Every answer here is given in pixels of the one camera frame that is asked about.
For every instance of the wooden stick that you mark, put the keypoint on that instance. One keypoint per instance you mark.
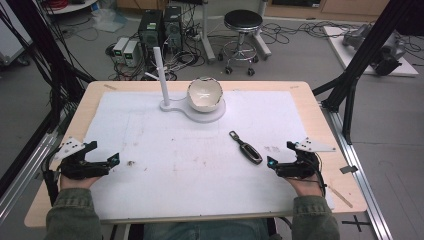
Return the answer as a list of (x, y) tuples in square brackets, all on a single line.
[(340, 197)]

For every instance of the white table mat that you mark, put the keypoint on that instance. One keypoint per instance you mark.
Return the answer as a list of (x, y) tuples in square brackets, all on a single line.
[(186, 180)]

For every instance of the white board on floor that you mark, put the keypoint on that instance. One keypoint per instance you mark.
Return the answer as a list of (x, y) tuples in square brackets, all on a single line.
[(336, 50)]

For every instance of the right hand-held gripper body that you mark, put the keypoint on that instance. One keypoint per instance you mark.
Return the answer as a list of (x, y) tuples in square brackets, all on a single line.
[(301, 168)]

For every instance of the black frame strut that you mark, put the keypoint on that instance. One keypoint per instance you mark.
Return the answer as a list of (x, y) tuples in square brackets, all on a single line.
[(363, 56), (43, 43)]

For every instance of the person's left hand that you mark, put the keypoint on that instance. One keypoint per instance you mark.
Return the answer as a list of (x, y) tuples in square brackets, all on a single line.
[(76, 183)]

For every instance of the black computer tower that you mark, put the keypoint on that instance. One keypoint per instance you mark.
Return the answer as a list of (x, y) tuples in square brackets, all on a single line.
[(172, 28), (150, 31)]

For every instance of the white power supply unit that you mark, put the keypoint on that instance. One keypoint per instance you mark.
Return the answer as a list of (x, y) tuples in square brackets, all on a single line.
[(120, 48), (131, 53)]

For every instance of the white stand with pole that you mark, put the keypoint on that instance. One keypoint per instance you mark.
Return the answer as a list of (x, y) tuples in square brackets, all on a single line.
[(163, 83)]

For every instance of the person's right hand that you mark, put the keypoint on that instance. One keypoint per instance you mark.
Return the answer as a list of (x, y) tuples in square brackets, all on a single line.
[(308, 187)]

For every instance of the white eggshell-shaped bowl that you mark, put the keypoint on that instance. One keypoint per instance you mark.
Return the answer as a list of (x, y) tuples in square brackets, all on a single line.
[(204, 96)]

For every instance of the aluminium rail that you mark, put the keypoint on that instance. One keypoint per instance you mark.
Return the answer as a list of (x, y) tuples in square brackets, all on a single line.
[(361, 180), (23, 176)]

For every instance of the clear plastic bag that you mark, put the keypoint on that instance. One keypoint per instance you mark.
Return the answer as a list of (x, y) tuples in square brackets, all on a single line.
[(108, 20)]

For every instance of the person's legs in jeans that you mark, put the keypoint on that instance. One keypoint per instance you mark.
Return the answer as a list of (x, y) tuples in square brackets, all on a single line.
[(206, 230)]

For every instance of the black car key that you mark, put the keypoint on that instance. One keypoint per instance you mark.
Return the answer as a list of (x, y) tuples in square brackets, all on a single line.
[(248, 151)]

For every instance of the black round stool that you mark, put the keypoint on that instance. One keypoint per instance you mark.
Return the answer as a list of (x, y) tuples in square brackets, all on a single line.
[(242, 20)]

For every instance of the grey desk leg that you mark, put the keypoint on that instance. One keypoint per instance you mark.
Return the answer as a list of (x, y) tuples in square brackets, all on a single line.
[(207, 33), (261, 43)]

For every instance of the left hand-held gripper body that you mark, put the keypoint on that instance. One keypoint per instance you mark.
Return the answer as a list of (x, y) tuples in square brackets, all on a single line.
[(78, 168)]

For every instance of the round white table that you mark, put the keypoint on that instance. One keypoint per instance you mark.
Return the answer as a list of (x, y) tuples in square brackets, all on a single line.
[(71, 7)]

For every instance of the small beige tape strip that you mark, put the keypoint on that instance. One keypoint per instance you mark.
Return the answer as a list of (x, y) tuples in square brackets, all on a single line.
[(110, 87)]

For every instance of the grey tape piece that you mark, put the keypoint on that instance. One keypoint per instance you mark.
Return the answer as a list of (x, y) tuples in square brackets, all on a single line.
[(348, 169)]

